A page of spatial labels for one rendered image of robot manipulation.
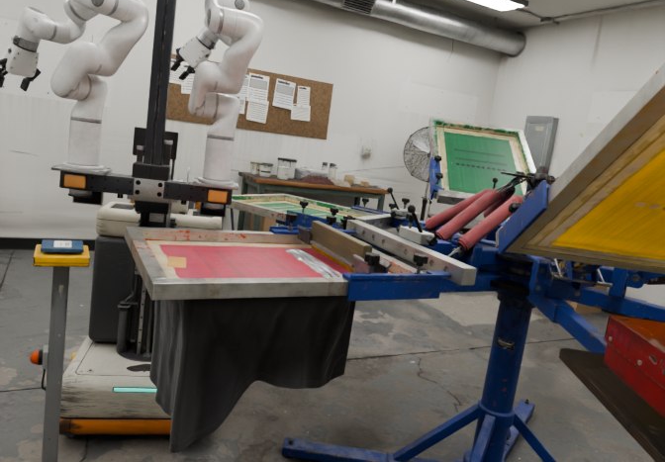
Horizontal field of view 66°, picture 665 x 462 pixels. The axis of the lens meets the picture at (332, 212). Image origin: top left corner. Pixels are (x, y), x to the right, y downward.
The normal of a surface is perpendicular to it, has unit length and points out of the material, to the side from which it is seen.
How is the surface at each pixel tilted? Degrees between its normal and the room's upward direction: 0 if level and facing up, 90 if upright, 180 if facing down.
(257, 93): 88
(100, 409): 90
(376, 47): 90
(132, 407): 90
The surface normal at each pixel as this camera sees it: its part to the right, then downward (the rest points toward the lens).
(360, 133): 0.45, 0.18
